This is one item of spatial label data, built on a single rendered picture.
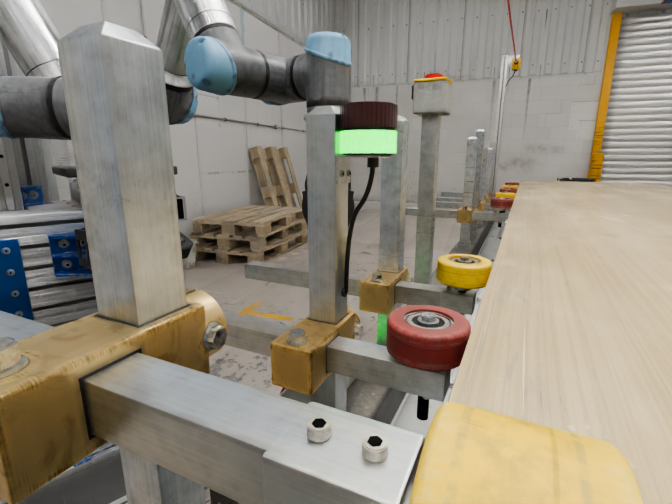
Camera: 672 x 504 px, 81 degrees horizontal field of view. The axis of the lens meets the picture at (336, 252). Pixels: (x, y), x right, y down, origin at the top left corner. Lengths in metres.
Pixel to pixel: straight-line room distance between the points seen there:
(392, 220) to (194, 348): 0.47
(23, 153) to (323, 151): 0.91
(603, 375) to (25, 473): 0.36
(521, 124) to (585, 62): 1.33
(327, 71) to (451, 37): 7.83
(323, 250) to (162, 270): 0.23
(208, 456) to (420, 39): 8.48
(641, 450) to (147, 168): 0.32
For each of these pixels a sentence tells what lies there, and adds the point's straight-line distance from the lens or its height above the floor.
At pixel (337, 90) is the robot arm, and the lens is 0.67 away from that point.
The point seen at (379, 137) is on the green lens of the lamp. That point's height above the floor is 1.08.
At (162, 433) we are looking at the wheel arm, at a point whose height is 0.95.
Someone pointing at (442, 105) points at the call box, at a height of 1.16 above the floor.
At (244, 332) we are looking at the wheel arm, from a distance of 0.50.
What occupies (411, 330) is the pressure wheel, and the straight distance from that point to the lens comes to 0.37.
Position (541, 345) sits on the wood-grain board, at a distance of 0.40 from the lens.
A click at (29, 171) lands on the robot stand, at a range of 1.22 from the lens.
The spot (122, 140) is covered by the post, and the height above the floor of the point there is 1.07.
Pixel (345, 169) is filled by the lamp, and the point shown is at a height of 1.05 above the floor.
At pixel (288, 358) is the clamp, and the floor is 0.86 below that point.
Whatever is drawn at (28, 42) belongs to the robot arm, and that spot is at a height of 1.22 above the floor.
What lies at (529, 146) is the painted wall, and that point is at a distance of 8.23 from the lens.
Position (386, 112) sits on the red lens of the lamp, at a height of 1.10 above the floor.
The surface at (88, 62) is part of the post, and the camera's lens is 0.24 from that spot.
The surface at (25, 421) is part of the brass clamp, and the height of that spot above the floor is 0.96.
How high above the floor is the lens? 1.06
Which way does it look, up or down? 14 degrees down
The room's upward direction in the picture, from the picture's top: straight up
